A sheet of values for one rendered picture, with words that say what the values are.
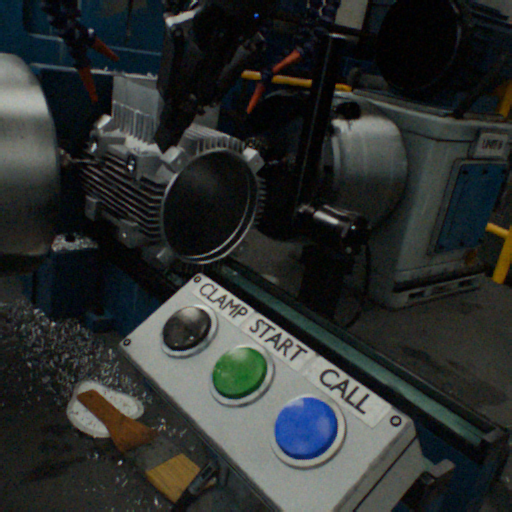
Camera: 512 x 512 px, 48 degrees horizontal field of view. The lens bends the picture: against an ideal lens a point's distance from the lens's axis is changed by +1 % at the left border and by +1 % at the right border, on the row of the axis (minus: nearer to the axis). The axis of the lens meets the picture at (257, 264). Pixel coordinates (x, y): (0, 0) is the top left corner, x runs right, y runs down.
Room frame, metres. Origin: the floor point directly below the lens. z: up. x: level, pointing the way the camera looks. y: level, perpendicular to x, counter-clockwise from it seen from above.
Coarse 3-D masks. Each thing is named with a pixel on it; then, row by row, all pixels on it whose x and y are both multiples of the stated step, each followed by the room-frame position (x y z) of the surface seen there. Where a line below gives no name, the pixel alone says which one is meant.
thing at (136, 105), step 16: (128, 80) 0.83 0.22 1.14; (144, 80) 0.86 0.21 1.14; (112, 96) 0.83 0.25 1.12; (128, 96) 0.80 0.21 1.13; (144, 96) 0.77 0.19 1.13; (160, 96) 0.75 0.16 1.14; (112, 112) 0.82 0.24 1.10; (128, 112) 0.80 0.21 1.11; (144, 112) 0.77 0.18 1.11; (160, 112) 0.75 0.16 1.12; (208, 112) 0.80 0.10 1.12; (128, 128) 0.79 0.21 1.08; (144, 128) 0.76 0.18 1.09
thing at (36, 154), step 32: (0, 64) 0.60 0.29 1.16; (0, 96) 0.56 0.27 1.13; (32, 96) 0.58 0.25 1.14; (0, 128) 0.54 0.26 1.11; (32, 128) 0.56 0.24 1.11; (0, 160) 0.53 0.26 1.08; (32, 160) 0.55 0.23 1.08; (64, 160) 0.62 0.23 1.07; (0, 192) 0.52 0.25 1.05; (32, 192) 0.54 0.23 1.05; (0, 224) 0.52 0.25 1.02; (32, 224) 0.54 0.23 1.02; (0, 256) 0.54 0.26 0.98; (32, 256) 0.56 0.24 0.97
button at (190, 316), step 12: (180, 312) 0.30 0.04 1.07; (192, 312) 0.30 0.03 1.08; (204, 312) 0.30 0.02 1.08; (168, 324) 0.30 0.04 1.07; (180, 324) 0.30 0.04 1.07; (192, 324) 0.29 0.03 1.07; (204, 324) 0.29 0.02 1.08; (168, 336) 0.29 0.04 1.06; (180, 336) 0.29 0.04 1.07; (192, 336) 0.29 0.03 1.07; (204, 336) 0.29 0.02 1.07; (168, 348) 0.29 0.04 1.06; (180, 348) 0.28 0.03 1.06; (192, 348) 0.28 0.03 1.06
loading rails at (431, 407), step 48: (96, 240) 0.80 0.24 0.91; (144, 288) 0.69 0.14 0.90; (240, 288) 0.71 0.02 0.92; (336, 336) 0.62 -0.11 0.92; (144, 384) 0.62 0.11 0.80; (384, 384) 0.53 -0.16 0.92; (432, 384) 0.54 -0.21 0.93; (432, 432) 0.49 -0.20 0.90; (480, 432) 0.48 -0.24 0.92; (432, 480) 0.38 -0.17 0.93; (480, 480) 0.45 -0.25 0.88
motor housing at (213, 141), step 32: (192, 128) 0.75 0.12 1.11; (192, 160) 0.69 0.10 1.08; (224, 160) 0.81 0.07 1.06; (128, 192) 0.72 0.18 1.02; (160, 192) 0.68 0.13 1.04; (192, 192) 0.88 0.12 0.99; (224, 192) 0.83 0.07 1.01; (256, 192) 0.78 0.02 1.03; (160, 224) 0.67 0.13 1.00; (192, 224) 0.82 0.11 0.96; (224, 224) 0.80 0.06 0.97; (192, 256) 0.73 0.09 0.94; (224, 256) 0.75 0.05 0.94
